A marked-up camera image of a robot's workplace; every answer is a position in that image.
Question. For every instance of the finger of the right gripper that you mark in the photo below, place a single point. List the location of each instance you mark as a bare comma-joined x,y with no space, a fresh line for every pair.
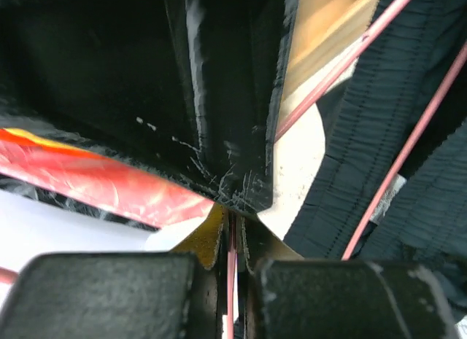
188,90

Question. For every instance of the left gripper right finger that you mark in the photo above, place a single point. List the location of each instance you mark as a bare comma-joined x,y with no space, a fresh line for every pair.
353,299

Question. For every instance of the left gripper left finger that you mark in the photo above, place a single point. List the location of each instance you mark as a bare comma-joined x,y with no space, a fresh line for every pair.
112,295

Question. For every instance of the dark navy shorts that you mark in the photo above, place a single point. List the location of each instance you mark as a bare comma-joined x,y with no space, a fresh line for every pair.
367,120

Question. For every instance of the pink wire hanger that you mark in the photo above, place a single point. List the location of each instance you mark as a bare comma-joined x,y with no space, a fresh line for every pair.
256,244

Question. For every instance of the yellow shorts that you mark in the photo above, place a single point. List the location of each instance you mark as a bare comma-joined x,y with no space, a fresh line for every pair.
204,241

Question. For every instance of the pink patterned shorts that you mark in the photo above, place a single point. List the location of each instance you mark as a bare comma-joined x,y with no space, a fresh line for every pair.
97,180

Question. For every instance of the wooden clothes rack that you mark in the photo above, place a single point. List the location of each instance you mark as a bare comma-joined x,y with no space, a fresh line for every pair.
322,30

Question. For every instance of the black patterned garment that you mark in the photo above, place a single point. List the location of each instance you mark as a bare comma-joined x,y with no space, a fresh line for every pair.
18,187

